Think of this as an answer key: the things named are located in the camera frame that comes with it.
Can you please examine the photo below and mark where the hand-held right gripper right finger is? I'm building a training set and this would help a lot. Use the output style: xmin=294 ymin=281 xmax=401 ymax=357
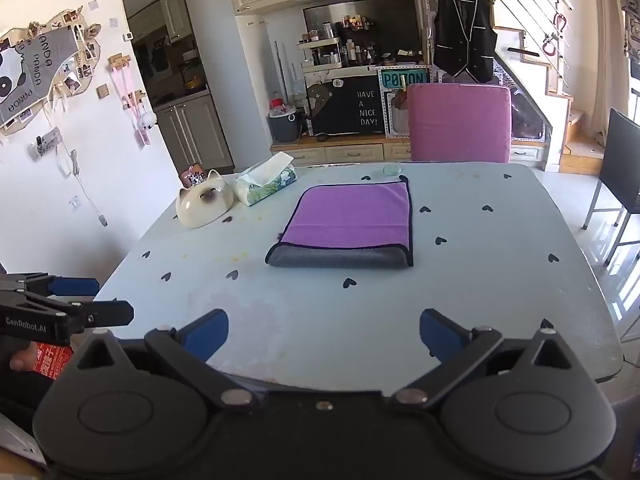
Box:
xmin=391 ymin=309 xmax=576 ymax=408

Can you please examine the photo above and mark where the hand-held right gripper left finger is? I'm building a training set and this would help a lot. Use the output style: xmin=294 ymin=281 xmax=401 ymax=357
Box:
xmin=74 ymin=309 xmax=258 ymax=409

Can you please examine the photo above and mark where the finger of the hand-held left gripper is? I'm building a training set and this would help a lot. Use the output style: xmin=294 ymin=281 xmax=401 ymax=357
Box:
xmin=0 ymin=272 xmax=101 ymax=297
xmin=20 ymin=292 xmax=135 ymax=333

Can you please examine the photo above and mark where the purple and grey towel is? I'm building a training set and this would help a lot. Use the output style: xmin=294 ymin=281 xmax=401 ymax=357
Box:
xmin=265 ymin=178 xmax=415 ymax=270

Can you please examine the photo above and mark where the person's left hand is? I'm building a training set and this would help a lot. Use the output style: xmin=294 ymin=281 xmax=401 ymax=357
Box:
xmin=10 ymin=342 xmax=38 ymax=372

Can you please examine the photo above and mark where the red printed packet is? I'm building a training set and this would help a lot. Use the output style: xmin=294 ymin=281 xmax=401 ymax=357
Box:
xmin=32 ymin=342 xmax=75 ymax=377

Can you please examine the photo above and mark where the cream cat-shaped ceramic bowl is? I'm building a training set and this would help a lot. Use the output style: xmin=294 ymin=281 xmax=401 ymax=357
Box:
xmin=175 ymin=170 xmax=233 ymax=229

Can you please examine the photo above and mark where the small pink floral holder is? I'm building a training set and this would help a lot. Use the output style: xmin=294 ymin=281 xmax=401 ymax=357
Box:
xmin=181 ymin=164 xmax=209 ymax=188

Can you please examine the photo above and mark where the green tissue pack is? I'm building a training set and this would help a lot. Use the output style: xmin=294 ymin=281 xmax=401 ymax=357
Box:
xmin=234 ymin=151 xmax=298 ymax=207

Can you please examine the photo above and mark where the grey kitchen base cabinet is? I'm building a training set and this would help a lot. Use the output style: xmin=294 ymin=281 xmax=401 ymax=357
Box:
xmin=152 ymin=92 xmax=236 ymax=173

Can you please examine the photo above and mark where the low wooden drawer cabinet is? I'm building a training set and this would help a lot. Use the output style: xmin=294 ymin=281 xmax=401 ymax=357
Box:
xmin=270 ymin=132 xmax=546 ymax=166

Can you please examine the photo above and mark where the pink upholstered chair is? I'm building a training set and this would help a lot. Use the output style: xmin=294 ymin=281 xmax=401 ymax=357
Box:
xmin=407 ymin=83 xmax=513 ymax=164

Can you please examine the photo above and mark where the grey bin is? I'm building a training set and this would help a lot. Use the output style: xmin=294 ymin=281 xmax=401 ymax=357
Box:
xmin=268 ymin=107 xmax=303 ymax=143

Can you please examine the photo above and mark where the yellow kitchen pot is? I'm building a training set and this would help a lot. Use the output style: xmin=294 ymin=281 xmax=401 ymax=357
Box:
xmin=182 ymin=62 xmax=206 ymax=93

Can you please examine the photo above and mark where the wooden staircase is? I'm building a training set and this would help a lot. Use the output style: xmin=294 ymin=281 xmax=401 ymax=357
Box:
xmin=492 ymin=25 xmax=608 ymax=176

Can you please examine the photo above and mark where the black lettered cloth cover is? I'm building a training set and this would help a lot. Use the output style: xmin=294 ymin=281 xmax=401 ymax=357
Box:
xmin=306 ymin=75 xmax=383 ymax=135

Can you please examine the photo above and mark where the black metal-legged chair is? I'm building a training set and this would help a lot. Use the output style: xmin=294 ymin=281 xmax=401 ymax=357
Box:
xmin=584 ymin=107 xmax=640 ymax=261

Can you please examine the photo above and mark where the teal licence plate sign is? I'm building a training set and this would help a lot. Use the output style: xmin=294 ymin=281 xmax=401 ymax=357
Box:
xmin=380 ymin=69 xmax=431 ymax=88

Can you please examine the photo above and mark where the black vest with white trim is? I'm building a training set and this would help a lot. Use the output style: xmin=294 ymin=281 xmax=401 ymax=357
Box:
xmin=432 ymin=0 xmax=498 ymax=83

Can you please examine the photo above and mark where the shelf rack of bottles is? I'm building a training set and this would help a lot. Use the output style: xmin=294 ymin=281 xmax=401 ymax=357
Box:
xmin=298 ymin=17 xmax=376 ymax=68

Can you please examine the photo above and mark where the metal stair railing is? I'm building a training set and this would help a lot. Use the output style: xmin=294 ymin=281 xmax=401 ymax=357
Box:
xmin=455 ymin=0 xmax=576 ymax=76

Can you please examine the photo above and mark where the patterned curtain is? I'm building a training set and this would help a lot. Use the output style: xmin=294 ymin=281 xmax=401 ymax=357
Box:
xmin=617 ymin=0 xmax=640 ymax=61

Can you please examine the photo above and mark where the white cable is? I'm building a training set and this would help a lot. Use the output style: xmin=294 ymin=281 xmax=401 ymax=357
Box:
xmin=47 ymin=105 xmax=108 ymax=228

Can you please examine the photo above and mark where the white wall power strip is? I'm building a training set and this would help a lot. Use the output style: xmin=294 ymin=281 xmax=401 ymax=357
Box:
xmin=28 ymin=128 xmax=63 ymax=161

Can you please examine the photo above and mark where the pink hanging strap with plush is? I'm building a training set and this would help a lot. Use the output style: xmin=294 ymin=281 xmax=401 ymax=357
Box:
xmin=107 ymin=52 xmax=156 ymax=147

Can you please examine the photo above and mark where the panda wall poster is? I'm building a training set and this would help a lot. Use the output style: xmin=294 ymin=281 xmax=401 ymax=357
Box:
xmin=0 ymin=7 xmax=103 ymax=136

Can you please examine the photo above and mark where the white perforated frame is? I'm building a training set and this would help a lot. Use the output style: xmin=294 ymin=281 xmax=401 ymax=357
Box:
xmin=378 ymin=85 xmax=431 ymax=140

